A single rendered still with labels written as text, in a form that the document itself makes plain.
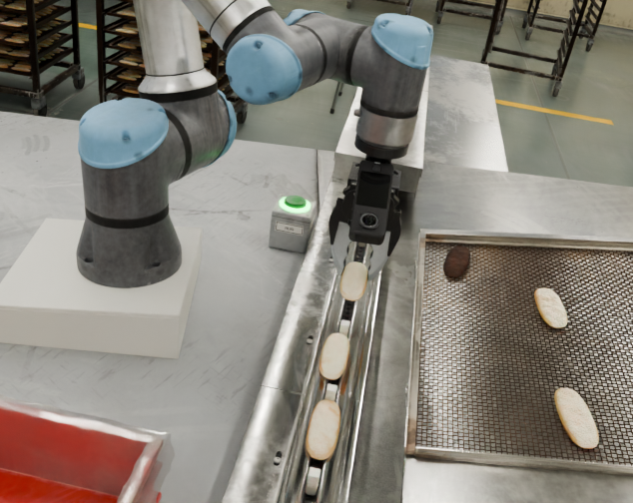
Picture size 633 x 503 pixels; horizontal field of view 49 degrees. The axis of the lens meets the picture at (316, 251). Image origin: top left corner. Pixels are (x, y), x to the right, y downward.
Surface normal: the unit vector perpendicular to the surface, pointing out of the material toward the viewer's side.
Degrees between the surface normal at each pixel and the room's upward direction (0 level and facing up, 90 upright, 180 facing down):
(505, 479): 10
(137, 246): 69
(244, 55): 89
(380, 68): 90
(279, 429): 0
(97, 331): 90
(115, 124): 7
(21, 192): 0
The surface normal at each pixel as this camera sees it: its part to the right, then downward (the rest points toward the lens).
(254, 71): -0.46, 0.40
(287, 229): -0.16, 0.50
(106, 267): -0.20, 0.18
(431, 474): -0.04, -0.86
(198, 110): 0.54, 0.31
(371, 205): 0.04, -0.47
